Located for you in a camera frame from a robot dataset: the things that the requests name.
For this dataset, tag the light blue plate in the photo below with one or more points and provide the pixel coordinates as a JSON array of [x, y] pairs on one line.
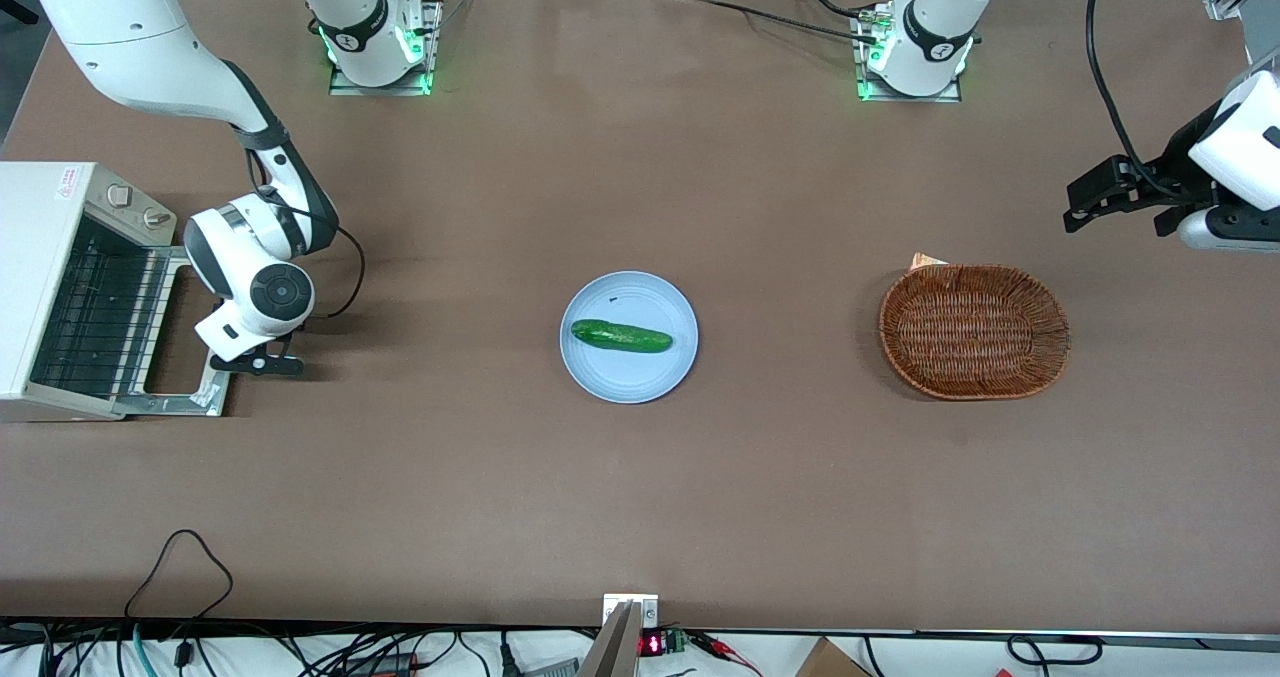
[[630, 377]]

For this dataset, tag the orange paper tag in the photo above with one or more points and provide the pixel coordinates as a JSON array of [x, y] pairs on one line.
[[925, 260]]

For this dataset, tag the green cucumber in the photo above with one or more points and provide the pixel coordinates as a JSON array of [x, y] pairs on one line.
[[620, 336]]

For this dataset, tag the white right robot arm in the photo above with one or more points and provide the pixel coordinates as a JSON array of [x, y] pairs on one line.
[[130, 37]]

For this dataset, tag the grey metal beam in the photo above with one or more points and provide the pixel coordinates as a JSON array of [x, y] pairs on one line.
[[612, 652]]

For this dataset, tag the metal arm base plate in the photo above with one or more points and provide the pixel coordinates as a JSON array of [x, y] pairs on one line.
[[345, 85], [900, 97]]

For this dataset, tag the red digit display module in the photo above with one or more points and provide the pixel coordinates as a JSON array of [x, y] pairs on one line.
[[655, 644]]

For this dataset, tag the silver oven knob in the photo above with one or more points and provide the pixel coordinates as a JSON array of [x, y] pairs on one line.
[[156, 218], [118, 195]]

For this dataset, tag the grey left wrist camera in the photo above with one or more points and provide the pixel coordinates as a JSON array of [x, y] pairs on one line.
[[1235, 229]]

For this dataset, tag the red clip leads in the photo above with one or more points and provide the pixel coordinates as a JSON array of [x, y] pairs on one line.
[[725, 649]]

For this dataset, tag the brown cardboard piece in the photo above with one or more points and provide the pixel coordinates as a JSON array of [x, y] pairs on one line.
[[830, 662]]

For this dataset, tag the grey power adapter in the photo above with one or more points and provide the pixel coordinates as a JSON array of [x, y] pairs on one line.
[[552, 669]]

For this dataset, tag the white toaster oven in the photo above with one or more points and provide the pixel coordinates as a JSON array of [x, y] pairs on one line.
[[40, 277]]

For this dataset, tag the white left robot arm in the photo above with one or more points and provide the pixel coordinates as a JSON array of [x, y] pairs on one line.
[[940, 17]]

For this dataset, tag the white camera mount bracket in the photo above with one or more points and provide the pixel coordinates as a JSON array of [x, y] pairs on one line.
[[650, 612]]

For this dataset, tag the brown wicker basket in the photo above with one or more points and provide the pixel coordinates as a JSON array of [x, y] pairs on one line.
[[975, 332]]

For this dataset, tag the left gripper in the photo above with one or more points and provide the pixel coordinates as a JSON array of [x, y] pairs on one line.
[[1176, 169]]

